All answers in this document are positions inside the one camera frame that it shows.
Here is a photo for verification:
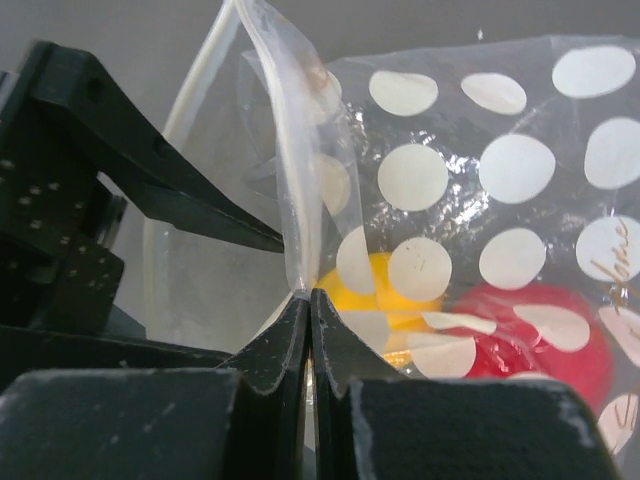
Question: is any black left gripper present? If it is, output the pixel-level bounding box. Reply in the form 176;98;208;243
1;41;284;336

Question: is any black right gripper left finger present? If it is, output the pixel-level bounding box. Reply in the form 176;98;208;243
1;299;308;479

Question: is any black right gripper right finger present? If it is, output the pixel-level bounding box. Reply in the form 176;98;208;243
310;290;619;479

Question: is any yellow lemon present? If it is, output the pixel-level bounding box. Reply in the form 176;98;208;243
317;253;443;368

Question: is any red pepper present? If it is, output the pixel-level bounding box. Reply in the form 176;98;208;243
448;284;614;410

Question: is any polka dot zip bag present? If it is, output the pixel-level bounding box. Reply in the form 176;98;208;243
168;1;639;460

